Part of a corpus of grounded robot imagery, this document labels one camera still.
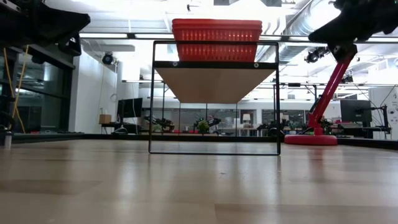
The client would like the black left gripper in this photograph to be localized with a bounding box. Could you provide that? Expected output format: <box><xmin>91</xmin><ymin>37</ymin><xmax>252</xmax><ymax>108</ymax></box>
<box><xmin>0</xmin><ymin>0</ymin><xmax>91</xmax><ymax>57</ymax></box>

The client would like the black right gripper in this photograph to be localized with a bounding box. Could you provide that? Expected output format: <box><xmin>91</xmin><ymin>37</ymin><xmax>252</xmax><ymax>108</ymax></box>
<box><xmin>308</xmin><ymin>0</ymin><xmax>398</xmax><ymax>63</ymax></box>

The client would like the white cabinet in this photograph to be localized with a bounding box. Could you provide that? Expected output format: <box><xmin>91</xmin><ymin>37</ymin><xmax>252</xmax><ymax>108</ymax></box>
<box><xmin>368</xmin><ymin>86</ymin><xmax>398</xmax><ymax>141</ymax></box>

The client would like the black computer monitor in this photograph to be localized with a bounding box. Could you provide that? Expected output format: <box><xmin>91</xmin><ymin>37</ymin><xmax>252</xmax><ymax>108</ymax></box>
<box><xmin>116</xmin><ymin>97</ymin><xmax>144</xmax><ymax>126</ymax></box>
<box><xmin>340</xmin><ymin>99</ymin><xmax>373</xmax><ymax>124</ymax></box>

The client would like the red desk lamp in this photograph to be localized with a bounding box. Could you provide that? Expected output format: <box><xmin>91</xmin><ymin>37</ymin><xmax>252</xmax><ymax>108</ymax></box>
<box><xmin>284</xmin><ymin>46</ymin><xmax>358</xmax><ymax>146</ymax></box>

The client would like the small green potted plant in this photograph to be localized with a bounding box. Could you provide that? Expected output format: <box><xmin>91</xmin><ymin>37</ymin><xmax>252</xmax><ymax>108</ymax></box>
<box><xmin>198</xmin><ymin>120</ymin><xmax>210</xmax><ymax>135</ymax></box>

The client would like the yellow cable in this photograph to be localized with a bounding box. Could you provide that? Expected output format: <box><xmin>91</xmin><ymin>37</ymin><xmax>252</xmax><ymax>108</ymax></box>
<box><xmin>2</xmin><ymin>45</ymin><xmax>30</xmax><ymax>133</ymax></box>

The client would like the black metal table frame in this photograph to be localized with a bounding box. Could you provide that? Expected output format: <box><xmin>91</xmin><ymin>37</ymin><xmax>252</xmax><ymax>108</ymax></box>
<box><xmin>0</xmin><ymin>132</ymin><xmax>398</xmax><ymax>151</ymax></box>

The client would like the grey cylinder post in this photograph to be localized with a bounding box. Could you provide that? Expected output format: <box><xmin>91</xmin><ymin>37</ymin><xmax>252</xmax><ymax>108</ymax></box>
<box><xmin>2</xmin><ymin>131</ymin><xmax>13</xmax><ymax>150</ymax></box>

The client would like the black frame wooden shelf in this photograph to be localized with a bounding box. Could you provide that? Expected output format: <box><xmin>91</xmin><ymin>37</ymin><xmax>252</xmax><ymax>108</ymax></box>
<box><xmin>148</xmin><ymin>39</ymin><xmax>282</xmax><ymax>156</ymax></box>

